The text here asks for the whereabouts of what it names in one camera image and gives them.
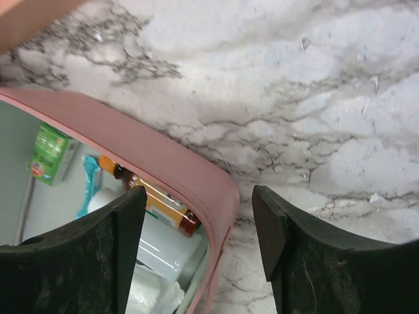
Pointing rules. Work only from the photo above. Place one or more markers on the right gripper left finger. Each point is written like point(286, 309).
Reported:
point(85, 266)

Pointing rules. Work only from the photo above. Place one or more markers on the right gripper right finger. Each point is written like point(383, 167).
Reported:
point(315, 267)

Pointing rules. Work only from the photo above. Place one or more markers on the white gauze pack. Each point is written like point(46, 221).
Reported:
point(151, 293)

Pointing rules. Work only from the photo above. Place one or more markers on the white plastic bottle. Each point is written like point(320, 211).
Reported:
point(167, 250)

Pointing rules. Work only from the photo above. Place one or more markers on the pink medicine kit case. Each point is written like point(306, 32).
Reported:
point(206, 189)

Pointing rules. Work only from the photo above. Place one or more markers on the small teal strip packet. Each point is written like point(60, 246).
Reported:
point(93, 180)

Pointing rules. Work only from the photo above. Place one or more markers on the brown medicine bottle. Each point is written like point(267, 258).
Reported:
point(160, 204)

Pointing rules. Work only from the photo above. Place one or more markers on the small green box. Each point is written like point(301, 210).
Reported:
point(52, 155)

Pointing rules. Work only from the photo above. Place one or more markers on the orange plastic file organizer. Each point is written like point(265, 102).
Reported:
point(21, 19)

